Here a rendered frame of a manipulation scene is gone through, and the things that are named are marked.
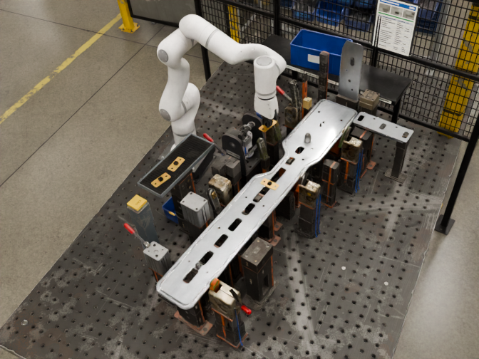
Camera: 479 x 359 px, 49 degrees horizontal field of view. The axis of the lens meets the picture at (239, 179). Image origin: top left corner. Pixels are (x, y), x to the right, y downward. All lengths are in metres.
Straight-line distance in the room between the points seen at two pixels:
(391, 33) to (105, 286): 1.90
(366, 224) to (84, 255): 1.40
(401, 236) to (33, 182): 2.72
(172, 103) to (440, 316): 1.91
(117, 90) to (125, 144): 0.71
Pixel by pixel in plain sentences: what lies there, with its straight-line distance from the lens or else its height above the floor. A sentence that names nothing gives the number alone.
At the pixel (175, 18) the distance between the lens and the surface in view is 5.20.
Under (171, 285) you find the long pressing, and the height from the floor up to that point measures 1.00.
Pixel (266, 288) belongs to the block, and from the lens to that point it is 2.41.
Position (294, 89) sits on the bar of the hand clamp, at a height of 1.17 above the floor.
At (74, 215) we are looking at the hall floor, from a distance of 3.89.
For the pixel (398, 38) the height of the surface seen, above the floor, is 1.24.
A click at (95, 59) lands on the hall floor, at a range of 5.28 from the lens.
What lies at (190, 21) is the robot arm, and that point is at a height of 1.70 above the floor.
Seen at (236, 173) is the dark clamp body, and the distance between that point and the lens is 2.46.
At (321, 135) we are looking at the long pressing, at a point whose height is 1.00.
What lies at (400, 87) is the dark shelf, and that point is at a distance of 2.94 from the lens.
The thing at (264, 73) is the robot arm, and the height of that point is 1.59.
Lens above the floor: 2.82
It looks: 48 degrees down
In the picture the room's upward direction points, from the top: 6 degrees counter-clockwise
